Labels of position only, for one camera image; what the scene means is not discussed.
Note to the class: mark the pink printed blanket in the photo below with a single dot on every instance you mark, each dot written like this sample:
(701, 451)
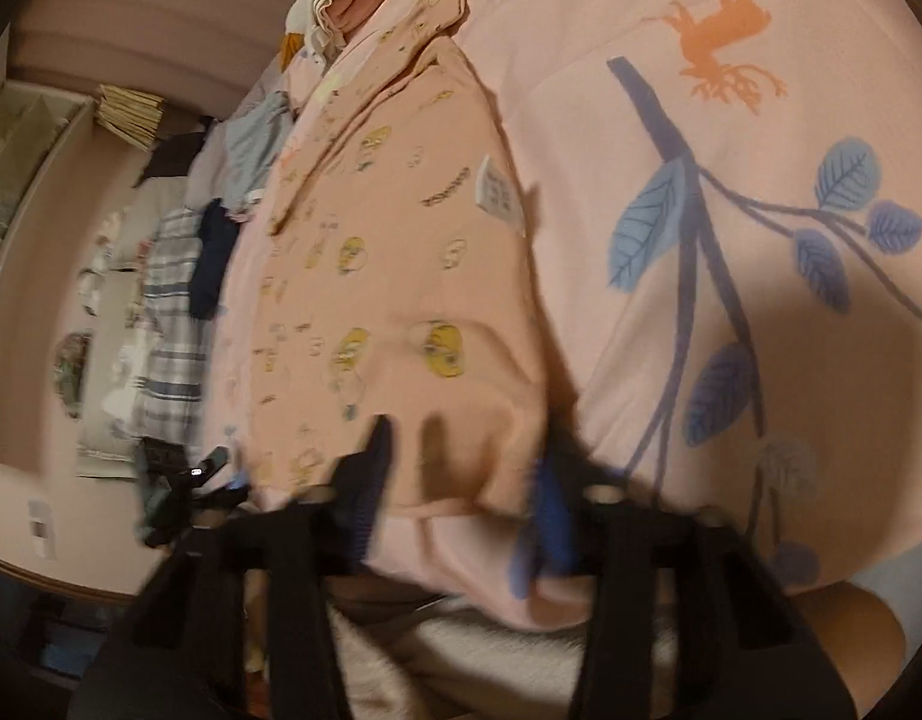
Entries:
(731, 240)

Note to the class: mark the dark brown cloth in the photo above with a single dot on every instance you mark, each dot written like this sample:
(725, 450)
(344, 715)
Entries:
(170, 155)

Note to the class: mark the white fluffy cloth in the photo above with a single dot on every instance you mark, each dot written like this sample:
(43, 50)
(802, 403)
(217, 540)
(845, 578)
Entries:
(468, 660)

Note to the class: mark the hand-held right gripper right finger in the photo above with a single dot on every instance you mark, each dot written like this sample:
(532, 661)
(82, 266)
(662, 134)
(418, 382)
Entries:
(554, 521)

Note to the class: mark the grey garment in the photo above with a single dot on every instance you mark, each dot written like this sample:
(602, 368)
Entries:
(258, 142)

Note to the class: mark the pale pillow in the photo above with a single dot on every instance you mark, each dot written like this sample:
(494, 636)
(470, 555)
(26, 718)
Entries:
(114, 390)

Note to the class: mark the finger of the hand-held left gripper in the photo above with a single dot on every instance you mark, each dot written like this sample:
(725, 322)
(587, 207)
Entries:
(204, 469)

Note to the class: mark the white garment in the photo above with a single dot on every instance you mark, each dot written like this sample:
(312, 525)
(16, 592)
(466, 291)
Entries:
(324, 11)

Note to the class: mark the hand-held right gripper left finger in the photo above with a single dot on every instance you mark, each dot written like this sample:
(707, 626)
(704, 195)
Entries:
(359, 517)

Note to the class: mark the patterned cushion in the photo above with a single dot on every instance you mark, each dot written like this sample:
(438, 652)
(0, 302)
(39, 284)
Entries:
(71, 371)

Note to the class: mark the pink cartoon print garment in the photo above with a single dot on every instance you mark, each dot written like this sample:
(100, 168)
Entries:
(401, 277)

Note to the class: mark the pale shelf unit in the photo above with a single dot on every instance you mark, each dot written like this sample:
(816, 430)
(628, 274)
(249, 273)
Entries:
(18, 150)

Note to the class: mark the navy garment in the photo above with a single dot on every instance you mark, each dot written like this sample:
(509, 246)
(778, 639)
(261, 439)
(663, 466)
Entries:
(215, 259)

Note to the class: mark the white goose plush toy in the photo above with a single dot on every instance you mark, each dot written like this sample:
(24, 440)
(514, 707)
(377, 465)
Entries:
(289, 51)

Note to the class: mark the white wall socket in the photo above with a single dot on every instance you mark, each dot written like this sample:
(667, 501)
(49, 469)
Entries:
(41, 529)

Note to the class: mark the plaid cloth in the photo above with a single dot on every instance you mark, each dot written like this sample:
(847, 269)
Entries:
(172, 330)

